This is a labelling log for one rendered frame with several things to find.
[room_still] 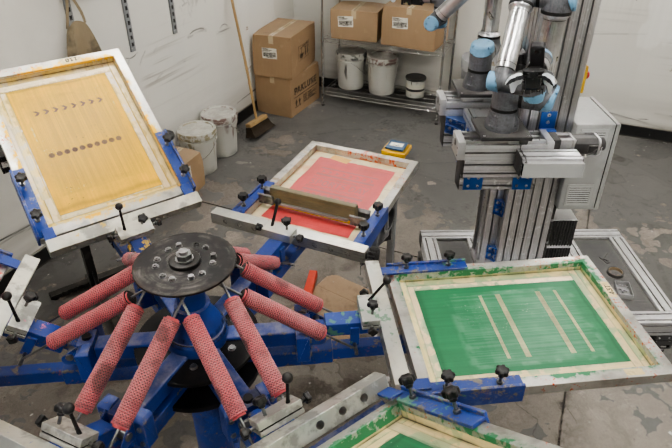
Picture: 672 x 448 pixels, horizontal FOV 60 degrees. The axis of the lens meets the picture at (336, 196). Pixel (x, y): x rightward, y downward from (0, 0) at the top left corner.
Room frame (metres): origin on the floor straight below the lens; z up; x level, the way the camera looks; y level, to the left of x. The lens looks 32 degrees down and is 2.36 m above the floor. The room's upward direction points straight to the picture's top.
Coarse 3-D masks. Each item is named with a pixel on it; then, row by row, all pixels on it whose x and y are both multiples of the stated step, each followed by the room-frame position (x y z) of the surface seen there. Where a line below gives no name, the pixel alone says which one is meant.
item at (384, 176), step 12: (360, 168) 2.55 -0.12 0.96; (372, 168) 2.55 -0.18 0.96; (384, 180) 2.43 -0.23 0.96; (372, 192) 2.32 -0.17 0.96; (360, 204) 2.22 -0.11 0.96; (372, 204) 2.22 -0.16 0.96; (312, 228) 2.03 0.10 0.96; (324, 228) 2.03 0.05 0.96; (336, 228) 2.03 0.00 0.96; (348, 228) 2.03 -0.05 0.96
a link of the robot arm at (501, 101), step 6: (492, 96) 2.39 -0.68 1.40; (498, 96) 2.35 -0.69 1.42; (504, 96) 2.34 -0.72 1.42; (510, 96) 2.33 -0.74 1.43; (516, 96) 2.32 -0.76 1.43; (522, 96) 2.31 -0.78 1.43; (492, 102) 2.38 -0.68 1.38; (498, 102) 2.35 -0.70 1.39; (504, 102) 2.33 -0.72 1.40; (510, 102) 2.33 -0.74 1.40; (516, 102) 2.32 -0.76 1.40; (498, 108) 2.34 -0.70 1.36; (504, 108) 2.33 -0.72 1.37; (510, 108) 2.33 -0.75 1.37; (516, 108) 2.35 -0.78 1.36
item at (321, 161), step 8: (320, 160) 2.64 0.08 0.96; (328, 160) 2.64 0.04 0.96; (312, 168) 2.55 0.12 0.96; (320, 168) 2.55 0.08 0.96; (336, 168) 2.55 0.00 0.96; (344, 168) 2.55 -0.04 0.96; (352, 168) 2.55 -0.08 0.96; (304, 176) 2.47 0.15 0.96; (312, 176) 2.47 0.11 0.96; (296, 184) 2.39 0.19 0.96; (304, 184) 2.39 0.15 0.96; (272, 208) 2.18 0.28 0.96; (280, 208) 2.18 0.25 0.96; (264, 216) 2.12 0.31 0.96; (272, 216) 2.12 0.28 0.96; (280, 216) 2.12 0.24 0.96; (288, 216) 2.12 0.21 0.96; (296, 216) 2.12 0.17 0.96; (304, 216) 2.12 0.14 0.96; (312, 216) 2.12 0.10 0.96; (296, 224) 2.06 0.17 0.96; (304, 224) 2.06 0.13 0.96
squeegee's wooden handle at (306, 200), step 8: (272, 192) 2.19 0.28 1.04; (280, 192) 2.17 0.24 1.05; (288, 192) 2.16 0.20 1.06; (296, 192) 2.15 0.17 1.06; (304, 192) 2.15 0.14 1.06; (288, 200) 2.16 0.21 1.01; (296, 200) 2.14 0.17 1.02; (304, 200) 2.12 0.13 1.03; (312, 200) 2.11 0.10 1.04; (320, 200) 2.09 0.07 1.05; (328, 200) 2.08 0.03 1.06; (336, 200) 2.08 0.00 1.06; (312, 208) 2.11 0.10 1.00; (320, 208) 2.09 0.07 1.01; (328, 208) 2.08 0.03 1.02; (336, 208) 2.06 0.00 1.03; (344, 208) 2.05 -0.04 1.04; (352, 208) 2.04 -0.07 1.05; (344, 216) 2.05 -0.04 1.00
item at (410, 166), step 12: (312, 144) 2.75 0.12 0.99; (324, 144) 2.75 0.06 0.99; (300, 156) 2.61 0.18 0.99; (348, 156) 2.67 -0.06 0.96; (360, 156) 2.64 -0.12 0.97; (372, 156) 2.62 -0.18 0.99; (384, 156) 2.61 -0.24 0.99; (288, 168) 2.49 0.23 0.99; (408, 168) 2.49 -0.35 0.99; (276, 180) 2.37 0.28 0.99; (408, 180) 2.41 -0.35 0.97; (396, 192) 2.26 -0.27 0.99; (384, 204) 2.16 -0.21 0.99; (348, 240) 1.89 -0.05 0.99
